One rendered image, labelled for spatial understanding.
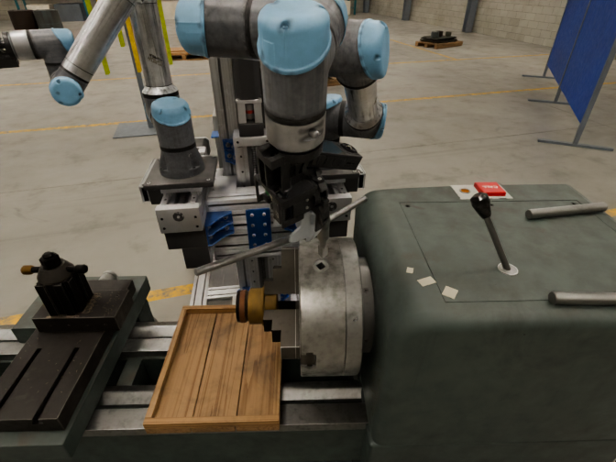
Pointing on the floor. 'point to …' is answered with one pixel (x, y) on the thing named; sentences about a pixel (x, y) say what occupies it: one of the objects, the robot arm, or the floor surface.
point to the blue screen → (581, 59)
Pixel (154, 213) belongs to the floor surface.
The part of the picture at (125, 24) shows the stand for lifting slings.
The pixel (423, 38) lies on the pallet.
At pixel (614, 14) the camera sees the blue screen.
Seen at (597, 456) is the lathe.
